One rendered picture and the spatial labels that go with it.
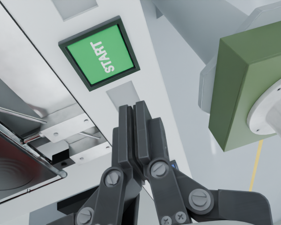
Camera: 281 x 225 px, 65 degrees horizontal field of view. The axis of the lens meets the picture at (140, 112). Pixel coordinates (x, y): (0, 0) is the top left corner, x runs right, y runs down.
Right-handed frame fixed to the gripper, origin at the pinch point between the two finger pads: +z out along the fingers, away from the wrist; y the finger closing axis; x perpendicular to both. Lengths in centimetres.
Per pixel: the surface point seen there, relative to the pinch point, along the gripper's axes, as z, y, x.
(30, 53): 16.0, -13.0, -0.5
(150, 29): 108, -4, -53
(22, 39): 16.1, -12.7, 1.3
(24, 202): 15, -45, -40
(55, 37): 9.4, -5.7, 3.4
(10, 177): 10.7, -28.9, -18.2
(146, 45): 10.9, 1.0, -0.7
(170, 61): 110, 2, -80
